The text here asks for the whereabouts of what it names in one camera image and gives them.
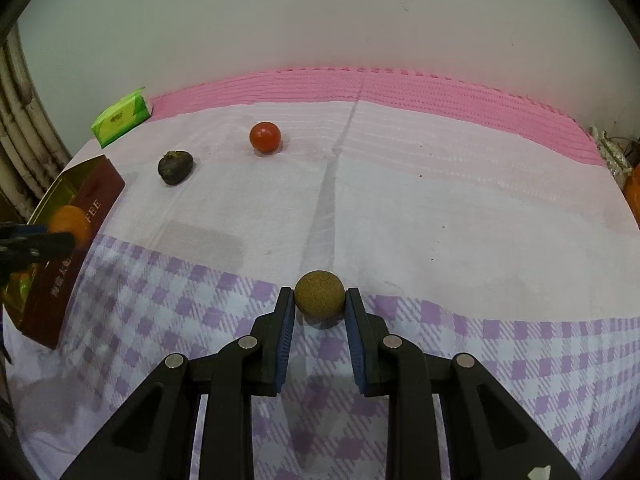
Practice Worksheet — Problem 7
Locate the dark brown mangosteen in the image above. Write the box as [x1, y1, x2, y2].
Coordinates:
[158, 150, 195, 187]

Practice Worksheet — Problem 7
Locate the green tissue pack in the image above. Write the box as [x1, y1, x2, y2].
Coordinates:
[91, 87, 152, 149]

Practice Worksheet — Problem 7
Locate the gold and red tin box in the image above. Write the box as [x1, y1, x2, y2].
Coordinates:
[2, 156, 126, 351]

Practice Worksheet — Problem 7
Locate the purple checked tablecloth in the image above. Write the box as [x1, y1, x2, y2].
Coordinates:
[2, 99, 640, 480]

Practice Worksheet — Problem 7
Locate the orange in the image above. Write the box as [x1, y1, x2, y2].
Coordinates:
[47, 205, 94, 257]

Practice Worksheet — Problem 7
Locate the beige bamboo frame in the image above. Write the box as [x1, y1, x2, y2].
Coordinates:
[0, 30, 72, 223]

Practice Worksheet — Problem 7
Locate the orange round thing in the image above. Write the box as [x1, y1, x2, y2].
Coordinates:
[622, 164, 640, 213]

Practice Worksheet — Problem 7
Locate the clear plastic wrapped packet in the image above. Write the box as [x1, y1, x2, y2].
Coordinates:
[590, 126, 632, 187]

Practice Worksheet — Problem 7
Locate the small red tomato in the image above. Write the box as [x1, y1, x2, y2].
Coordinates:
[249, 121, 282, 155]

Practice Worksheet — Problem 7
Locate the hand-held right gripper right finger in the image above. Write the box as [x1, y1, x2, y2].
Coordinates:
[345, 287, 583, 480]

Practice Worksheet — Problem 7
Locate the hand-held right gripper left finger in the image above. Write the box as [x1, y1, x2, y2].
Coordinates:
[60, 287, 296, 480]

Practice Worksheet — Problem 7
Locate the small brown round fruit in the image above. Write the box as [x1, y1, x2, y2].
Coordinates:
[293, 270, 347, 322]

